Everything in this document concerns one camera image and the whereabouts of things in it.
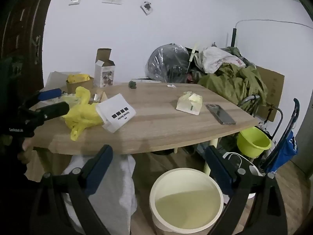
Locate small crumpled yellow bag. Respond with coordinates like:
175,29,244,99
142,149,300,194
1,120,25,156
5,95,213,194
67,74,91,84

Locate white box with black squares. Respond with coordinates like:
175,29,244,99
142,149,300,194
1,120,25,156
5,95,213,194
96,94,136,133

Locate blue shopping trolley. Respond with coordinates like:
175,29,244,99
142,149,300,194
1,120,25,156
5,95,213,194
260,98,300,175

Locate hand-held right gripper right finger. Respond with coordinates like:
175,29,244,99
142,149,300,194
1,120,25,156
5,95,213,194
205,146,294,235

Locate pale yellow stick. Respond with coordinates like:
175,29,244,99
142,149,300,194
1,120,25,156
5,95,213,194
188,42,200,69

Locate white open product box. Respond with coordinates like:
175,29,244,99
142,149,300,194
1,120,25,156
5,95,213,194
94,59,115,88

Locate thin wall cable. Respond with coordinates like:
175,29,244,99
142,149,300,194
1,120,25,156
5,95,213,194
235,19,313,30

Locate pale plastic container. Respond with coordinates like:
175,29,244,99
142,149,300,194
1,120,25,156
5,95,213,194
58,92,81,105

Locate person's grey trousers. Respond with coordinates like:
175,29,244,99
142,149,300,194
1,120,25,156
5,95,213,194
61,154,138,235

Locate pale yellow table leg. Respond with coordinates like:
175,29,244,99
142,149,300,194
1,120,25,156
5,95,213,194
204,138,218,177

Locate white plastic bag red print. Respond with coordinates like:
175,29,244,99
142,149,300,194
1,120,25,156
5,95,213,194
194,47,246,74

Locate broken wall socket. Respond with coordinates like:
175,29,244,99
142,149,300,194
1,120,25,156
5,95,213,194
140,1,154,16

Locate grey smartphone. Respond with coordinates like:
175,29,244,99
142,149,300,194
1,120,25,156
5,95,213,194
205,104,237,125

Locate green plastic basin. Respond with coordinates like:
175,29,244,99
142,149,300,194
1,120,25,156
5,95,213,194
236,126,272,158

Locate fan wrapped in plastic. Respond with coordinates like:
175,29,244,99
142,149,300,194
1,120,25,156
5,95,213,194
145,43,190,83

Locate cream plastic bucket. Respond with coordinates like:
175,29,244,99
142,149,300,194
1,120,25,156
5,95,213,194
149,168,224,235

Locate person's left hand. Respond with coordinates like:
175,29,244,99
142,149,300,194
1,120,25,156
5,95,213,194
21,139,33,164

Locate dark brown door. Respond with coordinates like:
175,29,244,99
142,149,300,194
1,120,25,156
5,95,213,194
0,0,53,93

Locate pale yellow tissue pack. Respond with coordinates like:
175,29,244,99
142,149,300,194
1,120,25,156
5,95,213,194
176,91,203,116

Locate brown paper bowl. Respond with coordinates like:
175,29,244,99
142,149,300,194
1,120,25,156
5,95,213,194
65,77,95,94

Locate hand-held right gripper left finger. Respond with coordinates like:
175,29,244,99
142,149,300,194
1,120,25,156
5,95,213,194
29,145,113,235

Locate white tub with black lid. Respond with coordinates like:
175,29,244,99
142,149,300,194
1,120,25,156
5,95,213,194
222,151,266,199

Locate olive green cloth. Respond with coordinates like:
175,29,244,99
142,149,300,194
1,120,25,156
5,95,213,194
198,62,269,108

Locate brown cardboard sheet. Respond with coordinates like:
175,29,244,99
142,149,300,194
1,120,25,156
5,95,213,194
254,66,285,123

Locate metal chair frame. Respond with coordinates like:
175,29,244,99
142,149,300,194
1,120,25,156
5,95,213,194
239,94,284,128

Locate large yellow plastic bag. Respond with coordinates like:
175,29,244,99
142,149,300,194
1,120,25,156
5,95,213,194
63,86,106,141

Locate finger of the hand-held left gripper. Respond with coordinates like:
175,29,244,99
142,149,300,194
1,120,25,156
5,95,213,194
21,88,62,109
29,101,70,128

